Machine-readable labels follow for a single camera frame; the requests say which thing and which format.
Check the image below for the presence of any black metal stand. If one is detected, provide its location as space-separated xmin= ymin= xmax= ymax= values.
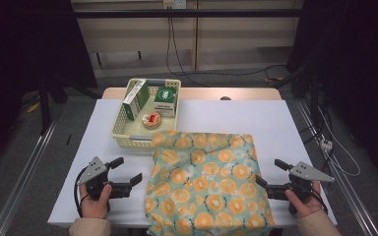
xmin=37 ymin=75 xmax=102 ymax=136
xmin=272 ymin=62 xmax=326 ymax=126

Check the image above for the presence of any pale yellow plastic basket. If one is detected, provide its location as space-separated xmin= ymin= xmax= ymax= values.
xmin=111 ymin=78 xmax=182 ymax=150

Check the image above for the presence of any dark curtain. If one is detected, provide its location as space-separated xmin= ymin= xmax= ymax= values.
xmin=0 ymin=0 xmax=97 ymax=171
xmin=286 ymin=0 xmax=378 ymax=185

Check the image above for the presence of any person's left hand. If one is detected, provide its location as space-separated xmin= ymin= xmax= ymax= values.
xmin=78 ymin=183 xmax=113 ymax=220

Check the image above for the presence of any black horizontal bar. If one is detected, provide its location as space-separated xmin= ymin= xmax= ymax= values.
xmin=73 ymin=9 xmax=303 ymax=19

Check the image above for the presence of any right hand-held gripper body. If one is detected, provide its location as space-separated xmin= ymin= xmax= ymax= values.
xmin=265 ymin=161 xmax=337 ymax=202

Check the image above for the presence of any round orange candy tin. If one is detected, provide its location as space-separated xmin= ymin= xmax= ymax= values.
xmin=141 ymin=112 xmax=162 ymax=130

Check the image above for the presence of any white table mat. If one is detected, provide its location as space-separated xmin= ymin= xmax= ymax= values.
xmin=47 ymin=98 xmax=339 ymax=229

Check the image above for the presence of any white power strip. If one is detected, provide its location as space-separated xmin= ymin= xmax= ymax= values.
xmin=319 ymin=137 xmax=334 ymax=152

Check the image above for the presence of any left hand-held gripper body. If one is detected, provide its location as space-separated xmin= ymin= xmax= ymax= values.
xmin=76 ymin=156 xmax=133 ymax=201

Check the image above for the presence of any white cable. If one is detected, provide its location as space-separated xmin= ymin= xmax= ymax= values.
xmin=318 ymin=107 xmax=362 ymax=178

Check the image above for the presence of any short green and white box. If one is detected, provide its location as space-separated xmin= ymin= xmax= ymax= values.
xmin=153 ymin=86 xmax=178 ymax=118

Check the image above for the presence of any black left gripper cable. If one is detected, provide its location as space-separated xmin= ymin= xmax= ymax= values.
xmin=74 ymin=167 xmax=91 ymax=218

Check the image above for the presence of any tall green and white box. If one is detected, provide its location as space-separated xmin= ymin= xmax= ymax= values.
xmin=122 ymin=79 xmax=151 ymax=122

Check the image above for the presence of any orange slice print bag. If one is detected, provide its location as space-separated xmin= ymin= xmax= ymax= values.
xmin=144 ymin=130 xmax=276 ymax=236

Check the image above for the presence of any white wall socket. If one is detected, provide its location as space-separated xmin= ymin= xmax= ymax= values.
xmin=162 ymin=0 xmax=187 ymax=10

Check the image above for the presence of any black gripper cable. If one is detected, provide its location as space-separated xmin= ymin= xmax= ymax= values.
xmin=310 ymin=189 xmax=329 ymax=214
xmin=74 ymin=167 xmax=91 ymax=218

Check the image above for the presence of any person's right hand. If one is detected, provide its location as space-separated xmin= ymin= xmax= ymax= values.
xmin=284 ymin=180 xmax=324 ymax=219

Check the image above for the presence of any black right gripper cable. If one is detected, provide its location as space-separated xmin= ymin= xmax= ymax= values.
xmin=310 ymin=189 xmax=329 ymax=214

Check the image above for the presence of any aluminium rail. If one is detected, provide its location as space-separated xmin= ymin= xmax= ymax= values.
xmin=0 ymin=114 xmax=63 ymax=236
xmin=296 ymin=97 xmax=378 ymax=236

